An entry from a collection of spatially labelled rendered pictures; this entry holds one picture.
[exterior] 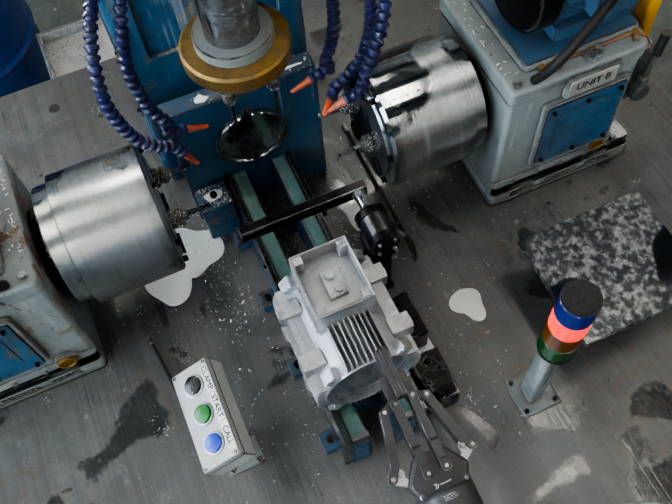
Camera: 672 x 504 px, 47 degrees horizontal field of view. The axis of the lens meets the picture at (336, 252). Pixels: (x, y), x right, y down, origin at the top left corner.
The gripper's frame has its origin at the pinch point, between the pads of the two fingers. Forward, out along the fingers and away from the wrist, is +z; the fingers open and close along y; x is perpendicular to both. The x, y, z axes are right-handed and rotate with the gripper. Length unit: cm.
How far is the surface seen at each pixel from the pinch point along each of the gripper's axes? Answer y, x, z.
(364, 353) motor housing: 0.1, 13.6, 6.9
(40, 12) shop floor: 43, 155, 223
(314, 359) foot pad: 7.4, 16.9, 9.9
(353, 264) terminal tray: -4.5, 14.3, 21.4
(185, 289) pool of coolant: 24, 49, 42
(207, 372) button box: 23.7, 17.2, 14.9
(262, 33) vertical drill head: -4, -5, 55
